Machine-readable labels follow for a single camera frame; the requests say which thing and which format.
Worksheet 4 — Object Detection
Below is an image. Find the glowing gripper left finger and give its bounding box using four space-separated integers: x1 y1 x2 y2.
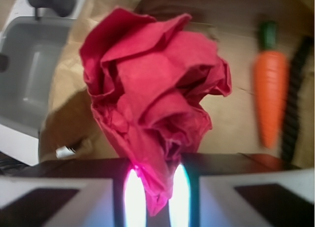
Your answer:
0 159 147 227

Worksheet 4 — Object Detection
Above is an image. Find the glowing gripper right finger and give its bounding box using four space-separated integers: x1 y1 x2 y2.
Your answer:
169 153 315 227

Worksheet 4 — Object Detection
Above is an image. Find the red paper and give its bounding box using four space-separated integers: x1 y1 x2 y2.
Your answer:
80 8 232 216

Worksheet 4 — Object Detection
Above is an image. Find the orange toy carrot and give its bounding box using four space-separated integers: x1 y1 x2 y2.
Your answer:
253 21 288 149

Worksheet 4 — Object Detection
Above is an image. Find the grey toy sink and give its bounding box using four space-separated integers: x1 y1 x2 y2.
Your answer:
0 0 87 139

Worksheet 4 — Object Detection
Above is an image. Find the brown paper bag tray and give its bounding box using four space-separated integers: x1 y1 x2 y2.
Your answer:
39 0 314 162

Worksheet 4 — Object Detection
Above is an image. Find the dark blue rope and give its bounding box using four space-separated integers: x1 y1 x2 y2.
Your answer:
280 36 315 162

